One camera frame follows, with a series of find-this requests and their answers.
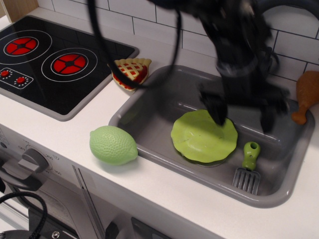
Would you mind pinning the green toy lime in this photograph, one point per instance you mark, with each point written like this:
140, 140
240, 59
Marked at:
113, 145

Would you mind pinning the toy cherry pie slice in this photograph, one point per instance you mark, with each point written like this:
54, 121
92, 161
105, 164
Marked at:
136, 69

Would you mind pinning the brown toy chicken drumstick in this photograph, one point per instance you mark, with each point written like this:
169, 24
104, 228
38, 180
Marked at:
307, 90

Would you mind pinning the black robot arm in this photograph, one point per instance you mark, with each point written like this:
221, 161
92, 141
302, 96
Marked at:
239, 32

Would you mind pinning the dark grey toy faucet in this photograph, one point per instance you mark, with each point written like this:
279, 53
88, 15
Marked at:
295, 28

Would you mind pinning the green toy plate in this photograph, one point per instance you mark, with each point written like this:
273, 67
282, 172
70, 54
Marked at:
198, 138

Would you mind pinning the grey oven door handle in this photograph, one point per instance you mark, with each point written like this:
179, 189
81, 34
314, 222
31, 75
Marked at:
29, 183

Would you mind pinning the black toy stove top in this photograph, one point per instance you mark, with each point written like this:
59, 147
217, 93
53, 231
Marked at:
51, 68

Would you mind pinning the grey oven knob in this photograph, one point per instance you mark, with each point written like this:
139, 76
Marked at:
33, 161

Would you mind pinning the grey toy sink basin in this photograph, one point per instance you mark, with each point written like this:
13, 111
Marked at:
148, 116

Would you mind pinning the green handled metal spatula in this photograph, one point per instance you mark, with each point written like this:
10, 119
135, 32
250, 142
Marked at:
245, 177

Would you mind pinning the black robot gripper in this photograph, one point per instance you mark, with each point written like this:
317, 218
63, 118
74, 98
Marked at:
218, 93

